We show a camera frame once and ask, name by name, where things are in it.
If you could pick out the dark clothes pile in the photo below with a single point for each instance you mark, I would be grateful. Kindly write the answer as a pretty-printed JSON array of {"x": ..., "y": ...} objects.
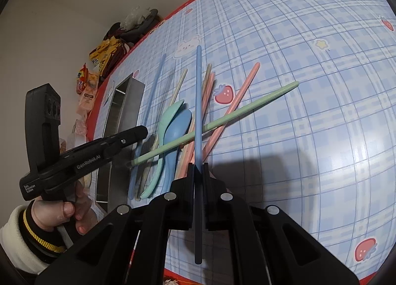
[{"x": 135, "y": 26}]

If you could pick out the left hand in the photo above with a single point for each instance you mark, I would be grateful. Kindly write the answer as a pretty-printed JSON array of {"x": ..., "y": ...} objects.
[{"x": 49, "y": 214}]

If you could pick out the snack bag pile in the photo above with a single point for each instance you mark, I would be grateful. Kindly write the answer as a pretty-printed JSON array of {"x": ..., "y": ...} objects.
[{"x": 103, "y": 58}]

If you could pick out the green chopstick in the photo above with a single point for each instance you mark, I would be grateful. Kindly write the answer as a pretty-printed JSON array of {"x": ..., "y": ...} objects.
[{"x": 259, "y": 103}]

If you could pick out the steel utensil tray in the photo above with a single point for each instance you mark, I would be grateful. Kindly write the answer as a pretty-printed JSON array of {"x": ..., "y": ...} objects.
[{"x": 113, "y": 178}]

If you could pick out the green spoon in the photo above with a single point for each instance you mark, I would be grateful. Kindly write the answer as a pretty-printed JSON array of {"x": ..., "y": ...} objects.
[{"x": 165, "y": 121}]

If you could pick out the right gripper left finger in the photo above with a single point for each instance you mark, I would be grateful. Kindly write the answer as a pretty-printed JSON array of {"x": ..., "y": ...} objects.
[{"x": 171, "y": 211}]

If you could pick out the blue plaid tablecloth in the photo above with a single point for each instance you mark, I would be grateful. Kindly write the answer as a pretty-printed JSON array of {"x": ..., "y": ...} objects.
[{"x": 325, "y": 152}]

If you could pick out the blue spoon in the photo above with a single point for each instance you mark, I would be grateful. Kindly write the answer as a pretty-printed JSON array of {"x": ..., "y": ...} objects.
[{"x": 178, "y": 127}]

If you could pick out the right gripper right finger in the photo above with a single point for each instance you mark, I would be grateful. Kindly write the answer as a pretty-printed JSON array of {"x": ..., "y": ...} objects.
[{"x": 225, "y": 212}]

